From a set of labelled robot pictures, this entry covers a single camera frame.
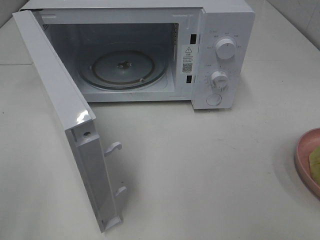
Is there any upper white power knob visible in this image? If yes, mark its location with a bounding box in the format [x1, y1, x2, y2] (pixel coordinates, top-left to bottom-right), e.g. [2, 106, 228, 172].
[215, 36, 236, 60]

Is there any white bread sandwich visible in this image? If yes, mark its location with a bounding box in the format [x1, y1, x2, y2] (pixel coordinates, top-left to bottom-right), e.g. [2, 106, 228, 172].
[309, 146, 320, 185]

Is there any pink round plate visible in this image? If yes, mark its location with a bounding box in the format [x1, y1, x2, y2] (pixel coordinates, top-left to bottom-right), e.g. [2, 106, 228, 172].
[294, 128, 320, 199]

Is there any white microwave oven body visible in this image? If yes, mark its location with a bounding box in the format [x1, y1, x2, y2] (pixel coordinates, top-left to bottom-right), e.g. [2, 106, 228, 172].
[18, 0, 255, 110]

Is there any round white door button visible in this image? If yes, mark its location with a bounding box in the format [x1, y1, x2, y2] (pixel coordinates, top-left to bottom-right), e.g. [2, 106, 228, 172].
[206, 93, 222, 106]

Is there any white microwave door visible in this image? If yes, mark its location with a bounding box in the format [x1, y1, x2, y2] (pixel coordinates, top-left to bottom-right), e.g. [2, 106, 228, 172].
[12, 10, 127, 233]

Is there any glass microwave turntable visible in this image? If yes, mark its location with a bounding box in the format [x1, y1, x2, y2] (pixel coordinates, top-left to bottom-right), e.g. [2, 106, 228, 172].
[78, 42, 172, 90]

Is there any white timer knob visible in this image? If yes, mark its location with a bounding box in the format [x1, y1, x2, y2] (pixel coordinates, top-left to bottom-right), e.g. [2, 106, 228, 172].
[210, 70, 229, 89]

